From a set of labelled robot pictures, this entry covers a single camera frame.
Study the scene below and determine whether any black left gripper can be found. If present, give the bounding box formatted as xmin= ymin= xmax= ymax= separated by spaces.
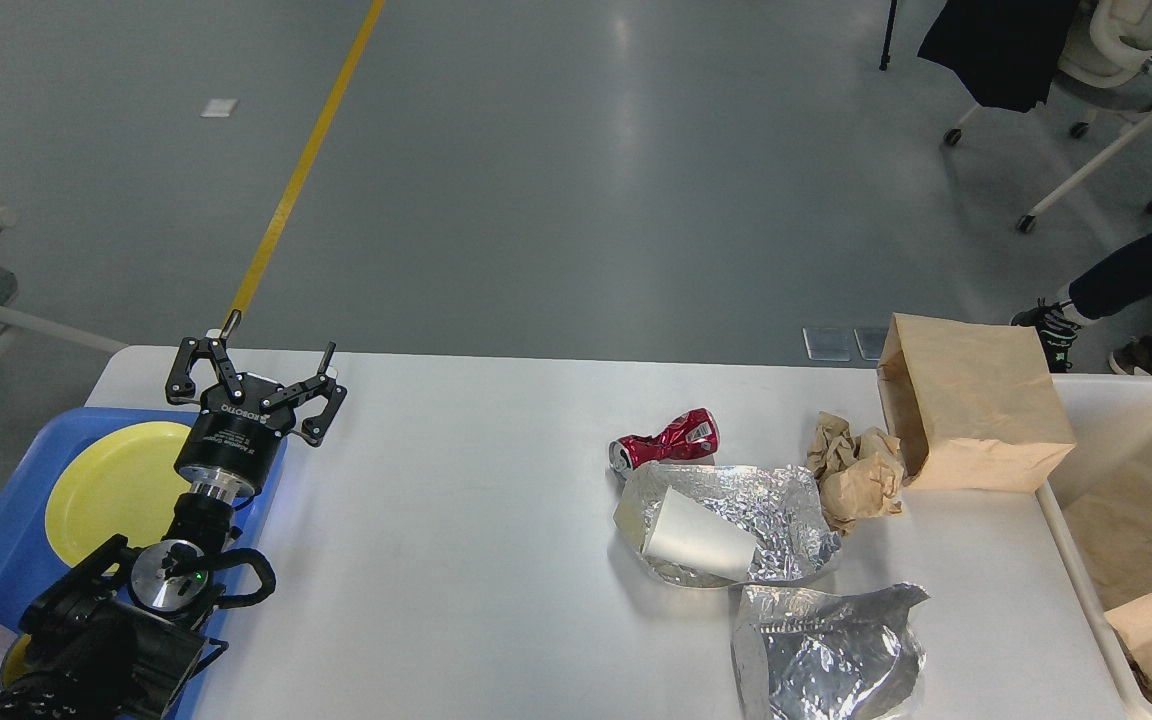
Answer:
xmin=165 ymin=308 xmax=349 ymax=499

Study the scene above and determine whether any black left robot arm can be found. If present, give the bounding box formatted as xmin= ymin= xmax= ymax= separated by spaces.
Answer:
xmin=0 ymin=310 xmax=347 ymax=719

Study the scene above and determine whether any black jacket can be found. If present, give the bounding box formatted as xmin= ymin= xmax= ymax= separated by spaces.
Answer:
xmin=918 ymin=1 xmax=1079 ymax=113

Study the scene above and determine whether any right metal floor plate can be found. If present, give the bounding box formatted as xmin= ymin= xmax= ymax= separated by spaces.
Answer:
xmin=852 ymin=325 xmax=890 ymax=363

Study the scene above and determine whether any white plastic bin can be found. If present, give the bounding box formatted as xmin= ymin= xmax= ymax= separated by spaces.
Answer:
xmin=1037 ymin=374 xmax=1152 ymax=719

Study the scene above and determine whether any left metal floor plate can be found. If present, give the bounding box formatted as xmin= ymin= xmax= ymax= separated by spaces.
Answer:
xmin=803 ymin=327 xmax=852 ymax=363

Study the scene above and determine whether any crumpled brown paper ball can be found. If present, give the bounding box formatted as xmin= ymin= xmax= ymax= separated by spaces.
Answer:
xmin=806 ymin=414 xmax=908 ymax=536

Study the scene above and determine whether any silver foil bag front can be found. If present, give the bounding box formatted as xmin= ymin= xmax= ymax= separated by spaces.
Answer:
xmin=732 ymin=583 xmax=929 ymax=719

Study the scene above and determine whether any white office chair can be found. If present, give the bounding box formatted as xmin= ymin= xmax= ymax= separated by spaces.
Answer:
xmin=943 ymin=0 xmax=1152 ymax=236

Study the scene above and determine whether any crumpled silver foil bag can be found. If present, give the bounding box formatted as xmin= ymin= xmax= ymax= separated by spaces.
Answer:
xmin=613 ymin=462 xmax=841 ymax=589

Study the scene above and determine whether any crushed red soda can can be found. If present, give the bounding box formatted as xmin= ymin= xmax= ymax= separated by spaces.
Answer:
xmin=608 ymin=407 xmax=721 ymax=473

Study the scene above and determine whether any metal floor plate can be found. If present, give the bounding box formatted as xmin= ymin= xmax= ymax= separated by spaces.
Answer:
xmin=852 ymin=325 xmax=890 ymax=363
xmin=803 ymin=327 xmax=852 ymax=363

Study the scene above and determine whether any dark teal mug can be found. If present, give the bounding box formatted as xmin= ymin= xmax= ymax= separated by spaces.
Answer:
xmin=0 ymin=634 xmax=32 ymax=691

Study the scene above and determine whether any white paper cup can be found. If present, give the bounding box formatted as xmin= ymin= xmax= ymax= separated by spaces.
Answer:
xmin=643 ymin=488 xmax=759 ymax=582

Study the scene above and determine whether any yellow plastic plate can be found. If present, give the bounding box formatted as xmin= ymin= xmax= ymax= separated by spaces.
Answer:
xmin=44 ymin=420 xmax=189 ymax=568

